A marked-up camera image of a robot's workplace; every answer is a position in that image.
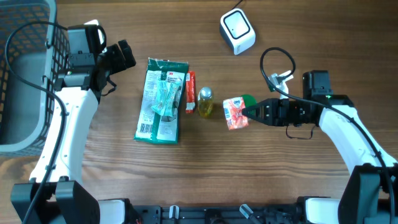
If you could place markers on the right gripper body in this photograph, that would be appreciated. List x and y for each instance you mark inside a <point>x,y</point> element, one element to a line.
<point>291,111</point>

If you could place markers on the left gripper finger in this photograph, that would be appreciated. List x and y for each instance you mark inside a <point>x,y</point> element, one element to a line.
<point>126,59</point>
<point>116,60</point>

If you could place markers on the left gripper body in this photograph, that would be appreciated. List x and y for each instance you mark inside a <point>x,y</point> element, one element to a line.
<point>102,61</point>

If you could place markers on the green lid round container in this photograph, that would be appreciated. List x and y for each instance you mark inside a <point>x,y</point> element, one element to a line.
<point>249,100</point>

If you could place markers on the orange Kleenex tissue pack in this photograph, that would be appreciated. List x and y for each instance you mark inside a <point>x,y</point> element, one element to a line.
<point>233,113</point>

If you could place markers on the mint green wipes pack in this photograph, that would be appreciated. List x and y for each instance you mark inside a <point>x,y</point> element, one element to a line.
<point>165,97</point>

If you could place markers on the yellow liquid bottle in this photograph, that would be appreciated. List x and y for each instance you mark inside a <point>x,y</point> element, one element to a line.
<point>205,102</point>

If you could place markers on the green 3M gloves package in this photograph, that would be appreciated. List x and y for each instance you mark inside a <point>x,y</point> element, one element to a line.
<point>152,127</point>

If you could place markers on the red stick sachet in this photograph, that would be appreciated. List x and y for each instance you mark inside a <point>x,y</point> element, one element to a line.
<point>190,92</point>

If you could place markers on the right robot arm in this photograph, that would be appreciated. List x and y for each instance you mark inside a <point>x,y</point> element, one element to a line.
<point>371,193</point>

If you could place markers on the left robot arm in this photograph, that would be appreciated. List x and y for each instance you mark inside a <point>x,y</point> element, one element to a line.
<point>54,192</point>

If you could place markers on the white barcode scanner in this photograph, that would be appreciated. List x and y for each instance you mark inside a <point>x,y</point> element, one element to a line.
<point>237,31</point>

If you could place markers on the grey plastic mesh basket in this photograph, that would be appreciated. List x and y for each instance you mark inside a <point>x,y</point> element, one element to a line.
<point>35,49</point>

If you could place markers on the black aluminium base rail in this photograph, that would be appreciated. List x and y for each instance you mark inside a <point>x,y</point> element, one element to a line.
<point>211,214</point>

